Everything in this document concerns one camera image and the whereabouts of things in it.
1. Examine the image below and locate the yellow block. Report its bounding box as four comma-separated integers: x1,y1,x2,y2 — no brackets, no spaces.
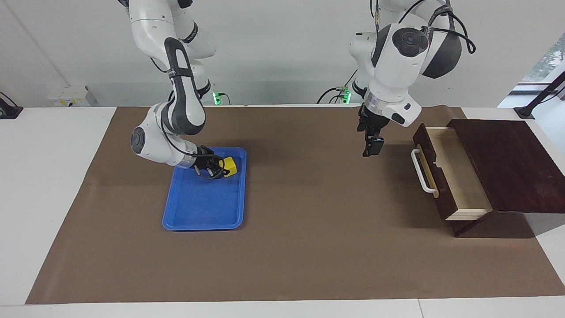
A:
219,156,238,178

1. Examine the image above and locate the white drawer handle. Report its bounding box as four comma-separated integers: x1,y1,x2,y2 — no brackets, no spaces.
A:
411,149,437,194

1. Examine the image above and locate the dark wooden drawer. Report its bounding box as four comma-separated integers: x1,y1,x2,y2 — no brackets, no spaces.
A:
411,124,494,221

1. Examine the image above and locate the dark wooden drawer cabinet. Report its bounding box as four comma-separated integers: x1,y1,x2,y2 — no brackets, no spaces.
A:
446,118,565,238

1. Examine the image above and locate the blue plastic tray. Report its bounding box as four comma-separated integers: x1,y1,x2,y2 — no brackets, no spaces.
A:
162,147,247,231

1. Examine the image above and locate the brown paper table mat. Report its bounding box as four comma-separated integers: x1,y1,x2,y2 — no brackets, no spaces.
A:
25,105,565,305

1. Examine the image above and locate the window with green foliage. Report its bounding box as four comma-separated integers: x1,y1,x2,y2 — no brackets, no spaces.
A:
521,31,565,84

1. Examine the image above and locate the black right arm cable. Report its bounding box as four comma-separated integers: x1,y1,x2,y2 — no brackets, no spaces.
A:
150,57,226,180

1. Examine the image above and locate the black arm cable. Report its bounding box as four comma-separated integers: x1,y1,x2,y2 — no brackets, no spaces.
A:
150,57,226,180
373,0,477,54

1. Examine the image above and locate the black left base cable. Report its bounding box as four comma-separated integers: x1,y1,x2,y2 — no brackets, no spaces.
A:
316,66,359,105

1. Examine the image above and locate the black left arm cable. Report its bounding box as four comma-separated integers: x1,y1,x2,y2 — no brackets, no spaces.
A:
373,0,477,54

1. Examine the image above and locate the white wall socket box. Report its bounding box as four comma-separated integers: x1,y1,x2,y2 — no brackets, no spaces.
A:
48,86,92,107

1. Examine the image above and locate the black clamp mount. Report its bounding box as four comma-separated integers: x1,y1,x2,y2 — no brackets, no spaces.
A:
0,91,23,120

